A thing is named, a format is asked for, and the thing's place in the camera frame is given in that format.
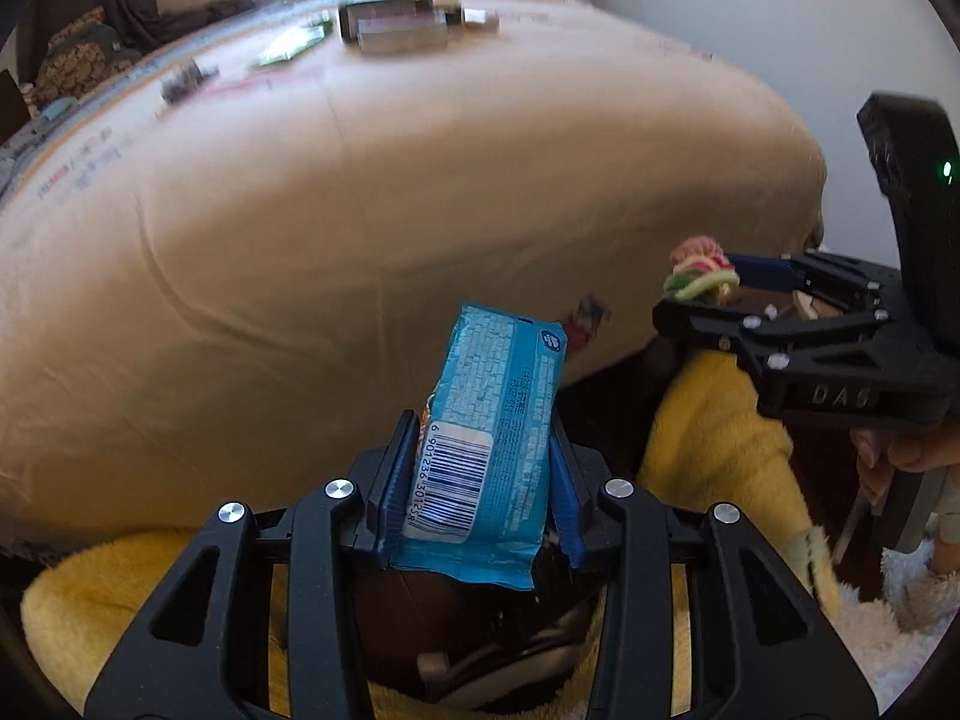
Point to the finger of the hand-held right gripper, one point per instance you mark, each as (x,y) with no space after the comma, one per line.
(705,322)
(761,272)

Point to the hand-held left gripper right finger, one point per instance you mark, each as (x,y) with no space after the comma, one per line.
(564,495)

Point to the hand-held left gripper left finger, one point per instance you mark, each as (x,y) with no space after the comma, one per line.
(395,480)

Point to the colourful knitted toy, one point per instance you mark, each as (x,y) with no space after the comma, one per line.
(701,270)

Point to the blue snack packet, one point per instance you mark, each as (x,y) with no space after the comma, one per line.
(487,420)

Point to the person's right hand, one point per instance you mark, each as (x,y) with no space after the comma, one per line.
(915,450)

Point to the yellow fluffy cloth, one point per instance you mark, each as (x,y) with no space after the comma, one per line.
(712,427)

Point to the bed with beige cartoon sheet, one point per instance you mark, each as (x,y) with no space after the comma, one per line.
(375,202)

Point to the white fluffy rug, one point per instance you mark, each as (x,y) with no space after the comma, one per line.
(877,637)

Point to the small silver packet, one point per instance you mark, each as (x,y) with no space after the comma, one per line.
(480,19)

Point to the grey box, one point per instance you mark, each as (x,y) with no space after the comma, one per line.
(401,36)

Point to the dark green box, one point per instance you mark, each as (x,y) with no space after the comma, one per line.
(390,6)

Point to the green packet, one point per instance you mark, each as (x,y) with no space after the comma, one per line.
(292,45)

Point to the light blue item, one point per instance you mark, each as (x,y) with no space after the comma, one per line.
(56,111)

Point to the brown patterned plush pillow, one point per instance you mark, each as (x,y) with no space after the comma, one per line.
(82,60)

